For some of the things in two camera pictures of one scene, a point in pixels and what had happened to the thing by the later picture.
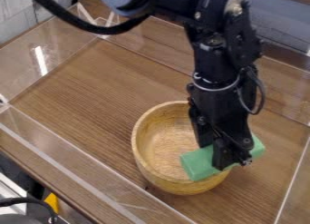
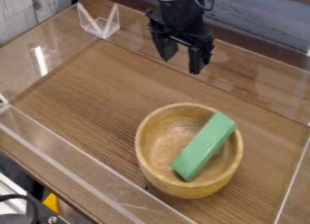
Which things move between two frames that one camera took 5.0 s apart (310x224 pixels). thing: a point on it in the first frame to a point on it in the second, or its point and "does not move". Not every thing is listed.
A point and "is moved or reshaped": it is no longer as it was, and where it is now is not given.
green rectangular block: [197, 160] is moved or reshaped
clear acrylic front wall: [95, 192] does not move
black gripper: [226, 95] to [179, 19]
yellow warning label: [52, 201] does not move
